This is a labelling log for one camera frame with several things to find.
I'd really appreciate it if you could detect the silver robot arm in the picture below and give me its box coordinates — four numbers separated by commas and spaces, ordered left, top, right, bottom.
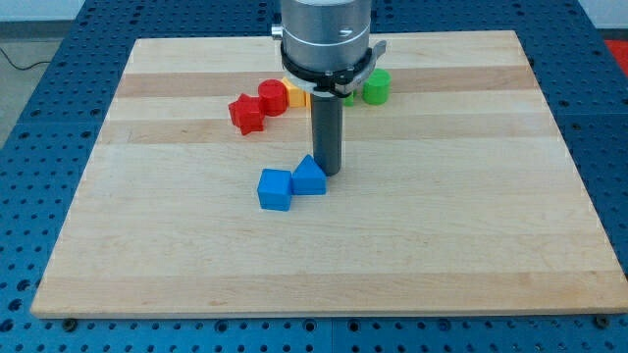
280, 0, 372, 76

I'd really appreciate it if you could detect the wooden board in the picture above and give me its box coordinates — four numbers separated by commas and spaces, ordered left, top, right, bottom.
31, 30, 627, 319

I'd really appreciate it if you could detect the blue triangular block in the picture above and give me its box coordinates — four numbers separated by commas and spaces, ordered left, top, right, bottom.
291, 155, 327, 195

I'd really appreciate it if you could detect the blue cube block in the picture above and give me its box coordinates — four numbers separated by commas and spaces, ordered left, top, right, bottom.
257, 169, 292, 212

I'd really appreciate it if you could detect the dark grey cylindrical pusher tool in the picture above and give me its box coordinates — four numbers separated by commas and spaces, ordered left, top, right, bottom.
311, 95, 342, 177

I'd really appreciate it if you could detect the yellow block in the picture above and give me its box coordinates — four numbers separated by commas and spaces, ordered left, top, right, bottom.
281, 76, 310, 108

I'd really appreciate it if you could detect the small green block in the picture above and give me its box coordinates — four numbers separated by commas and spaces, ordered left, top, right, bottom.
342, 91, 356, 107

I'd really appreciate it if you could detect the red cylinder block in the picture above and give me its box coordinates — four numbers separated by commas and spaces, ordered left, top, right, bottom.
258, 79, 288, 117

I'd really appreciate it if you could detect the red star block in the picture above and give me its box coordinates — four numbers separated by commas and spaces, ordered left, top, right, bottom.
228, 93, 265, 135

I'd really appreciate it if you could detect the green cylinder block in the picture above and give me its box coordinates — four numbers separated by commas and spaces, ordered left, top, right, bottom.
362, 69, 392, 105

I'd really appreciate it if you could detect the black clamp ring with lever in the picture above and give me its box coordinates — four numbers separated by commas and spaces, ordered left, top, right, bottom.
280, 39, 388, 99

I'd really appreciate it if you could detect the black cable on floor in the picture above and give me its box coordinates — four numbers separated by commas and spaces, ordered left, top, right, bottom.
0, 47, 53, 72

